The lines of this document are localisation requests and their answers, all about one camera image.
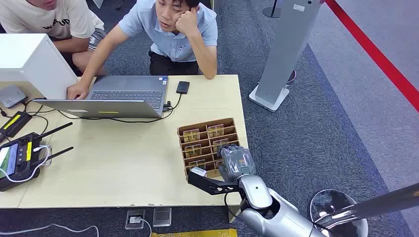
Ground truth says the person's left hand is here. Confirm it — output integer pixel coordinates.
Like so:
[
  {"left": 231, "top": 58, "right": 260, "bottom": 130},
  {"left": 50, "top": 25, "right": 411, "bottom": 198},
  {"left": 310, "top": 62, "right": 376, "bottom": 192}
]
[{"left": 175, "top": 8, "right": 200, "bottom": 37}]

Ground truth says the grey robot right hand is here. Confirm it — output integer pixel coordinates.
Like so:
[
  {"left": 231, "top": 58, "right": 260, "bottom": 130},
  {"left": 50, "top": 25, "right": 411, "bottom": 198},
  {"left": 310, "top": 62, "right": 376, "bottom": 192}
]
[{"left": 217, "top": 145, "right": 256, "bottom": 183}]

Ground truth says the person's right hand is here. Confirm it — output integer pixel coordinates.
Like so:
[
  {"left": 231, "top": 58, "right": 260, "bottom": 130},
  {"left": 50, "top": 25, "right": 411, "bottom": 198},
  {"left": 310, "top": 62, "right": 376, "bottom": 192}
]
[{"left": 66, "top": 81, "right": 89, "bottom": 100}]

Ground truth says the person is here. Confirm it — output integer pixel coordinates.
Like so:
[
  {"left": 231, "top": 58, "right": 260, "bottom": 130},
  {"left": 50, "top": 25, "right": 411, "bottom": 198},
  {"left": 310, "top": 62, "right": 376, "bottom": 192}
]
[
  {"left": 66, "top": 0, "right": 219, "bottom": 100},
  {"left": 0, "top": 0, "right": 108, "bottom": 77}
]

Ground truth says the cardboard card holder tray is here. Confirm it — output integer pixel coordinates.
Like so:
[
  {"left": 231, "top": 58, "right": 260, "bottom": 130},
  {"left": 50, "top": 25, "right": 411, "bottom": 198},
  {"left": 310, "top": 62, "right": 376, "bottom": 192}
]
[{"left": 177, "top": 118, "right": 241, "bottom": 180}]

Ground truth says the wooden table leg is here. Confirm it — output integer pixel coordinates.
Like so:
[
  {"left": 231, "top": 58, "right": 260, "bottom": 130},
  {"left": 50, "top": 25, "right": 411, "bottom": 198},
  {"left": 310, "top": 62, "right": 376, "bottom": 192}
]
[{"left": 228, "top": 206, "right": 242, "bottom": 224}]

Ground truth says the grey laptop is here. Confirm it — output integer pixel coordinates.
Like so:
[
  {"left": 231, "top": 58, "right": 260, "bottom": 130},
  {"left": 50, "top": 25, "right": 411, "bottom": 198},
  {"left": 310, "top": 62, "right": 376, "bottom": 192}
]
[{"left": 33, "top": 75, "right": 170, "bottom": 119}]

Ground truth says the white monitor box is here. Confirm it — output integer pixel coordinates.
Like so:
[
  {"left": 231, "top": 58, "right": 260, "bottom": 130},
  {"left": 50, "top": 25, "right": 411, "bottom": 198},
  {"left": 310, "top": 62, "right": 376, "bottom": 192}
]
[{"left": 0, "top": 33, "right": 79, "bottom": 100}]

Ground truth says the black external drive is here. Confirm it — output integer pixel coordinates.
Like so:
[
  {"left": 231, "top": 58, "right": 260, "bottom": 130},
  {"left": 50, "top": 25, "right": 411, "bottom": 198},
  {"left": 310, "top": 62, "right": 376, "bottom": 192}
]
[{"left": 176, "top": 81, "right": 191, "bottom": 95}]

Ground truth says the small grey router box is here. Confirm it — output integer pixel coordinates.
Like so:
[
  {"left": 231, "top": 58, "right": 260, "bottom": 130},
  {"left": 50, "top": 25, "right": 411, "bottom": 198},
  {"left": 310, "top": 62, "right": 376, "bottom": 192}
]
[{"left": 0, "top": 85, "right": 28, "bottom": 109}]

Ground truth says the black device with yellow label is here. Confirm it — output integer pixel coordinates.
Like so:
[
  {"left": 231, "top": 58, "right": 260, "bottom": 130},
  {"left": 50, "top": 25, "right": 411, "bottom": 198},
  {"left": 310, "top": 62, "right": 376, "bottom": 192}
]
[{"left": 0, "top": 111, "right": 33, "bottom": 140}]

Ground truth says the yellow plastic sheet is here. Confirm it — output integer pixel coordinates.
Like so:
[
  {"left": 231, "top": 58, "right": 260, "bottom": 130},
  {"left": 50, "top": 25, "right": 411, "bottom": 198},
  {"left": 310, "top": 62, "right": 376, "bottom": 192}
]
[{"left": 150, "top": 228, "right": 238, "bottom": 237}]

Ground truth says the dark stanchion base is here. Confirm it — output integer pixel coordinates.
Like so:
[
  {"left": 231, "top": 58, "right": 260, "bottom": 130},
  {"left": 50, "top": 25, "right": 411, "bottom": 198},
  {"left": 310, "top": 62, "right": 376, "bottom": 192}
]
[{"left": 262, "top": 0, "right": 282, "bottom": 19}]

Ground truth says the black remote controller with antennas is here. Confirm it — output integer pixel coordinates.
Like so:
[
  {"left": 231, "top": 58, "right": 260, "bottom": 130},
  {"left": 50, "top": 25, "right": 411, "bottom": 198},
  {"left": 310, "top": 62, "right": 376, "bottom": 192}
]
[{"left": 0, "top": 121, "right": 74, "bottom": 192}]

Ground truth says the grey floor socket lid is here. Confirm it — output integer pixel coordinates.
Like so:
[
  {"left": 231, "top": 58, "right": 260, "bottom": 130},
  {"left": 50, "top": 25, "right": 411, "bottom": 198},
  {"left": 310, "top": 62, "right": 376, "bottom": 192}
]
[{"left": 153, "top": 207, "right": 172, "bottom": 228}]

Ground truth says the chrome stanchion base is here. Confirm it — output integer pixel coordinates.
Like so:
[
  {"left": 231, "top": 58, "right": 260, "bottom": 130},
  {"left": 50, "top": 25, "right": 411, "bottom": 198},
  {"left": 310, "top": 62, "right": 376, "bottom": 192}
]
[{"left": 309, "top": 190, "right": 369, "bottom": 237}]

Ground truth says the grey kiosk stand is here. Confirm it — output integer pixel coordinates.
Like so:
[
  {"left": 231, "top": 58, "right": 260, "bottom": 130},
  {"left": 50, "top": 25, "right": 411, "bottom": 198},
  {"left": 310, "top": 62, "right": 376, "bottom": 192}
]
[{"left": 249, "top": 0, "right": 325, "bottom": 113}]

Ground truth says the floor power socket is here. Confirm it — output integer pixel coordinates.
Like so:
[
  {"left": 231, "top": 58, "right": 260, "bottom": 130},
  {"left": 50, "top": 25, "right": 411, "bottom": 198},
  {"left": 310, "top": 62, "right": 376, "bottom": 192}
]
[{"left": 125, "top": 209, "right": 146, "bottom": 230}]

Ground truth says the chrome stanchion pole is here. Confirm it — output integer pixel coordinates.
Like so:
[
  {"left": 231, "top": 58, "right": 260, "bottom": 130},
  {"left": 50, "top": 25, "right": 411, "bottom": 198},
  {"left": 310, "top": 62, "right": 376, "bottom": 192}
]
[{"left": 316, "top": 183, "right": 419, "bottom": 230}]

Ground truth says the red barrier belt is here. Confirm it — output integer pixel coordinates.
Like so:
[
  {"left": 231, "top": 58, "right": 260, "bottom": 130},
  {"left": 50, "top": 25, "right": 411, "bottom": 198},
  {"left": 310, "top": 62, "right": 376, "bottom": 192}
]
[{"left": 325, "top": 0, "right": 419, "bottom": 114}]

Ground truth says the wrist camera with black bracket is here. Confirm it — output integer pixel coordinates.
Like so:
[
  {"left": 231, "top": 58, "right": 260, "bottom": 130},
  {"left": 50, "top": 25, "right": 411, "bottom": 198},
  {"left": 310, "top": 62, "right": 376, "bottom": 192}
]
[{"left": 187, "top": 166, "right": 241, "bottom": 196}]

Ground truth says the black desk cable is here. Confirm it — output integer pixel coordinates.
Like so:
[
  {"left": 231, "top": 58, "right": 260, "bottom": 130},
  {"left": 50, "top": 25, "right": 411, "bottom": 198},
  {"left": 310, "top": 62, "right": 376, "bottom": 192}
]
[{"left": 21, "top": 97, "right": 56, "bottom": 135}]

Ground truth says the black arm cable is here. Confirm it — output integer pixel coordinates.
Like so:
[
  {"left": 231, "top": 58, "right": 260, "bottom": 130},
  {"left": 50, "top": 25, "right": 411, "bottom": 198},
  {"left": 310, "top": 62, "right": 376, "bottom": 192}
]
[{"left": 224, "top": 192, "right": 245, "bottom": 222}]

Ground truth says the black drive cable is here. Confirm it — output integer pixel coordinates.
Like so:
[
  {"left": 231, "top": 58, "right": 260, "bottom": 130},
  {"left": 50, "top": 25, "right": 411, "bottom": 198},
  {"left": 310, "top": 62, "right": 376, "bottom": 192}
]
[{"left": 57, "top": 93, "right": 183, "bottom": 124}]

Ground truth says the white controller cable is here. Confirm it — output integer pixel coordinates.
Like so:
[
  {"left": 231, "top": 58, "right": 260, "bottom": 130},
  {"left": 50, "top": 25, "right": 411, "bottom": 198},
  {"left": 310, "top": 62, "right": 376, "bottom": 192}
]
[{"left": 0, "top": 145, "right": 52, "bottom": 183}]

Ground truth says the short white socket cable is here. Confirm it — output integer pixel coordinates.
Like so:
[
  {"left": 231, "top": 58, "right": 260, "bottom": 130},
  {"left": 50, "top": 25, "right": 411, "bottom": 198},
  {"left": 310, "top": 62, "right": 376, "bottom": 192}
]
[{"left": 130, "top": 216, "right": 153, "bottom": 237}]

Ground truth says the long white floor cable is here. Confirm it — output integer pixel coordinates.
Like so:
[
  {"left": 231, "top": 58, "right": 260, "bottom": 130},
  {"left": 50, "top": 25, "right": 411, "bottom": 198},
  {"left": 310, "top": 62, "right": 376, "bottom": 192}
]
[{"left": 0, "top": 223, "right": 100, "bottom": 237}]

